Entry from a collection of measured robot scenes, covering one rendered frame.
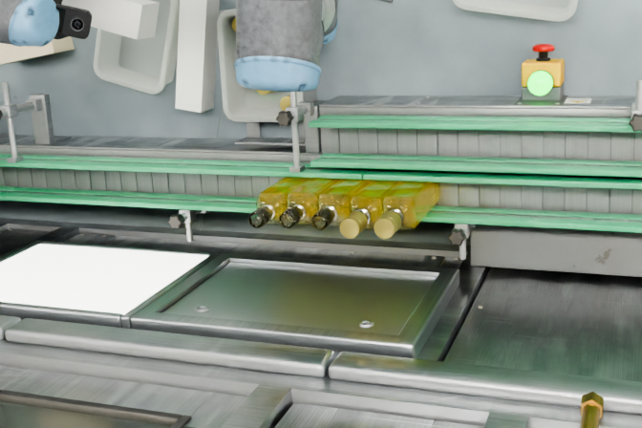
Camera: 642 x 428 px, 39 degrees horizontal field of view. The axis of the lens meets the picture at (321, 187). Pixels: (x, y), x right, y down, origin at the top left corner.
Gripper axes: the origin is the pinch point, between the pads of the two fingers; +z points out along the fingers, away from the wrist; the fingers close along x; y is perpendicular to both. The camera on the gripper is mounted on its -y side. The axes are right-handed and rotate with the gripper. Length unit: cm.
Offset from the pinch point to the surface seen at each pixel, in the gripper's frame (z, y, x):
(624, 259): 22, -101, 22
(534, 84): 24, -77, -3
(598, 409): -33, -100, 24
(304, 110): 17.1, -38.2, 11.5
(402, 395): -32, -76, 32
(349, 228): -7, -58, 22
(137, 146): 23.5, -1.2, 31.3
